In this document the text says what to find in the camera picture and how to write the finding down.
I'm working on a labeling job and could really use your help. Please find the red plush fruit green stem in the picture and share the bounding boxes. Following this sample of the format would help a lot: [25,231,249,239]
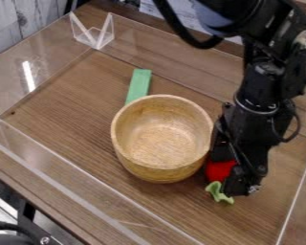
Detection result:
[204,160,236,205]

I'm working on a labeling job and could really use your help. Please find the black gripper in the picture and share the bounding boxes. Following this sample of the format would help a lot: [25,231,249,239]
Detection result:
[209,95,297,197]

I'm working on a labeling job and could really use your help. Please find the wooden bowl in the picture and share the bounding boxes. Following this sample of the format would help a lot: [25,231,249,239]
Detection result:
[111,95,213,183]

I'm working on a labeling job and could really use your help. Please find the clear acrylic tray walls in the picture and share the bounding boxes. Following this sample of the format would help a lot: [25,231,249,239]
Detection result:
[0,17,306,245]

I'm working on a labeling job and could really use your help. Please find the black cable bottom left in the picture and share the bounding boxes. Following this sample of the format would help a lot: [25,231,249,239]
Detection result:
[0,220,29,245]

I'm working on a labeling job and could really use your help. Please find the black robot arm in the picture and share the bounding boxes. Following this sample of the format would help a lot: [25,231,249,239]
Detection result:
[196,0,306,196]

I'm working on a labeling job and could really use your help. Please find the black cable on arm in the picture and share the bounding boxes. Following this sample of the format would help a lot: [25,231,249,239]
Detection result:
[152,0,231,51]

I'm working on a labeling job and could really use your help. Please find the black metal table bracket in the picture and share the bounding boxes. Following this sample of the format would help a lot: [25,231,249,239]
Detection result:
[17,202,77,245]

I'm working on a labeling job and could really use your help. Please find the green rectangular block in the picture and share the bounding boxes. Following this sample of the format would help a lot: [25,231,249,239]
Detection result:
[125,69,152,103]

